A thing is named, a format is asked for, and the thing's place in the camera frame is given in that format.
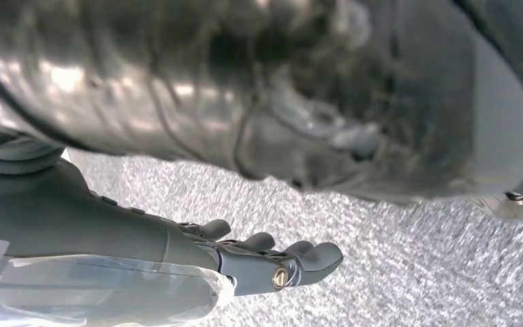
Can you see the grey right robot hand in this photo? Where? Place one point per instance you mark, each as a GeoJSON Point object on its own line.
{"type": "Point", "coordinates": [243, 90]}

